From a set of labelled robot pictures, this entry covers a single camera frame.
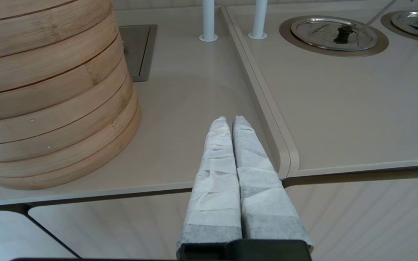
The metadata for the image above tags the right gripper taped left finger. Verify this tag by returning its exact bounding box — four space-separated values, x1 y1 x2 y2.
177 117 243 254

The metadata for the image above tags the steel drain panel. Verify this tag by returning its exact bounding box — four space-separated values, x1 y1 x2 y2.
118 25 158 82

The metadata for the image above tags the steel pot lid black knob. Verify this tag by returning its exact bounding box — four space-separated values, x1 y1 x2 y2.
291 17 378 51
390 11 418 38

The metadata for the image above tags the white round pole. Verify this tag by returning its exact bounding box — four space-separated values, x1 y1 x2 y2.
199 0 219 42
248 0 268 40

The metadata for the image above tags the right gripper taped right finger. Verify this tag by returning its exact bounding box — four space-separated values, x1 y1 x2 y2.
233 115 314 250

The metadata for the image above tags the tall bamboo steamer stack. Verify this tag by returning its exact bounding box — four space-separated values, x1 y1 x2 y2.
0 0 142 190

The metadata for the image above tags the steel ladle handle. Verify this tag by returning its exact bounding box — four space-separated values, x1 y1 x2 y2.
358 0 398 35

